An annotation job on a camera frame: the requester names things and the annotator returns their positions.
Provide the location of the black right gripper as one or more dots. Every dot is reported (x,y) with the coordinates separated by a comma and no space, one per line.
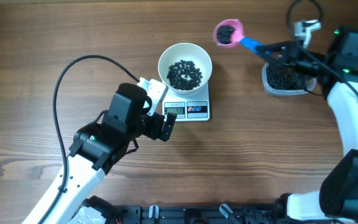
(289,53)

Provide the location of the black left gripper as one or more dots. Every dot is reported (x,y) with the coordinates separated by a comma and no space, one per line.
(159,126)

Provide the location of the pink scoop with blue handle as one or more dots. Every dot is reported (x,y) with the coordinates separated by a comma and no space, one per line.
(238,37)

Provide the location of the black beans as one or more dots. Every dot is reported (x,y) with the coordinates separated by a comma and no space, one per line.
(224,34)
(183,75)
(284,81)

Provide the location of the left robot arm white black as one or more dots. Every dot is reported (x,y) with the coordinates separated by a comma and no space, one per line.
(100,145)

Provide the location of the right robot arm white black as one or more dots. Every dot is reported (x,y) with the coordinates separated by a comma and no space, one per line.
(338,76)

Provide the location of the white digital kitchen scale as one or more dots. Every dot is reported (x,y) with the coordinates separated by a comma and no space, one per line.
(192,107)

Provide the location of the black beans in bowl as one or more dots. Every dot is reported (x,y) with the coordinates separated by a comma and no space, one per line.
(183,75)

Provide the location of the white bowl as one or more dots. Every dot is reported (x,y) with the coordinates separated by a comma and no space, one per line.
(185,51)

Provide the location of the black beans in container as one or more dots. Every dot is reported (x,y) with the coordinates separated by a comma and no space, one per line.
(284,81)

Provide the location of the clear plastic container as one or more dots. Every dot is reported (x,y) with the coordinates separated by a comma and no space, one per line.
(310,85)

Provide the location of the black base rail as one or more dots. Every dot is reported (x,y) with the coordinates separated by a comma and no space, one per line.
(250,214)

